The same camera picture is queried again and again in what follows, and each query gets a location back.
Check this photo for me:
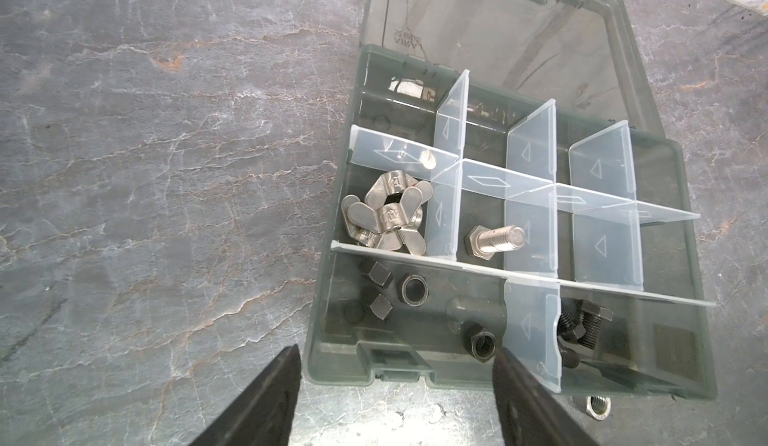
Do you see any silver hex nut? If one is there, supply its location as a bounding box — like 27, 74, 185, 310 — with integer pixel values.
583, 396, 612, 421

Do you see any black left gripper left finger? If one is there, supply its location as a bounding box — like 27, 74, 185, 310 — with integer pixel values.
192, 344, 302, 445

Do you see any silver hex bolt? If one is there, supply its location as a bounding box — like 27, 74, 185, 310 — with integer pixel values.
465, 225, 526, 260

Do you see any silver wing nut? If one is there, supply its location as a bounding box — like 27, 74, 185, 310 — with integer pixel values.
375, 219, 427, 256
341, 195, 423, 249
364, 170, 434, 209

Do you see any grey plastic organizer box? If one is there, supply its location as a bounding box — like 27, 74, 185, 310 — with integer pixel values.
304, 0, 717, 399

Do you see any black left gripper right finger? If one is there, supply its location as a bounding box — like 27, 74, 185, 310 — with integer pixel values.
492, 348, 597, 445

